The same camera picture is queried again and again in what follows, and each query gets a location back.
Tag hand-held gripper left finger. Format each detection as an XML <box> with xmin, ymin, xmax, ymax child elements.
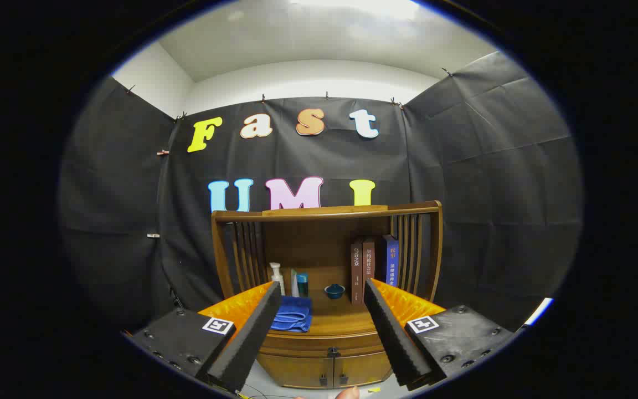
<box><xmin>131</xmin><ymin>281</ymin><xmax>282</xmax><ymax>393</ymax></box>

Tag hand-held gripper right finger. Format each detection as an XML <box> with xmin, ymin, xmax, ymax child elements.
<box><xmin>363</xmin><ymin>278</ymin><xmax>516</xmax><ymax>391</ymax></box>

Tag wooden drawer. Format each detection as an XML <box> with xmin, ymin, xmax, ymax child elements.
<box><xmin>258</xmin><ymin>331</ymin><xmax>389</xmax><ymax>360</ymax></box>

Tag wooden cabinet door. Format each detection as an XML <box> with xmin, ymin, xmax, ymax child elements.
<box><xmin>333</xmin><ymin>352</ymin><xmax>394</xmax><ymax>387</ymax></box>
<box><xmin>257</xmin><ymin>355</ymin><xmax>334</xmax><ymax>390</ymax></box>

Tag wooden countertop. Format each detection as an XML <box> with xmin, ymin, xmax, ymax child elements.
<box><xmin>258</xmin><ymin>280</ymin><xmax>394</xmax><ymax>337</ymax></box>

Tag wooden cabinet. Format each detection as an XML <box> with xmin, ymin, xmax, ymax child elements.
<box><xmin>211</xmin><ymin>201</ymin><xmax>443</xmax><ymax>390</ymax></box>

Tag blue folded towel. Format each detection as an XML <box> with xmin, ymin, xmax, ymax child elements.
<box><xmin>270</xmin><ymin>295</ymin><xmax>313</xmax><ymax>333</ymax></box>

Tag white pump bottle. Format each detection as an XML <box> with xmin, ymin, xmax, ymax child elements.
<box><xmin>269</xmin><ymin>262</ymin><xmax>286</xmax><ymax>296</ymax></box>

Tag dark brown book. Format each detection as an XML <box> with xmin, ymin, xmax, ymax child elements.
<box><xmin>351</xmin><ymin>240</ymin><xmax>365</xmax><ymax>304</ymax></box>

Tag blue book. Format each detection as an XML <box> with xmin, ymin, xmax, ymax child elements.
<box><xmin>383</xmin><ymin>234</ymin><xmax>400</xmax><ymax>287</ymax></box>

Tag black backdrop cloth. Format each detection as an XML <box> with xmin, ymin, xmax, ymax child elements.
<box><xmin>59</xmin><ymin>51</ymin><xmax>583</xmax><ymax>333</ymax></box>

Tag thin floor cables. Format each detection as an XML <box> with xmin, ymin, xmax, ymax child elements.
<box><xmin>239</xmin><ymin>381</ymin><xmax>275</xmax><ymax>399</ymax></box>

